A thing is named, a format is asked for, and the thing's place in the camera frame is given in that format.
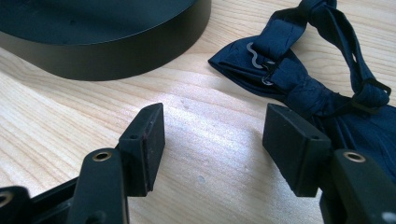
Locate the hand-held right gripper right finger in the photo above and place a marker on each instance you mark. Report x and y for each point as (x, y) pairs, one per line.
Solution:
(299, 155)

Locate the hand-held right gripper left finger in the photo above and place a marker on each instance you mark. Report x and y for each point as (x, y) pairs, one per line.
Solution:
(137, 161)

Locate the navy blue bow tie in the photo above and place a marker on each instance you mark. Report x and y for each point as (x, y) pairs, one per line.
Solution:
(311, 90)

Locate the round black box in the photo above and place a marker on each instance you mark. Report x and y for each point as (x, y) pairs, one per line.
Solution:
(102, 34)

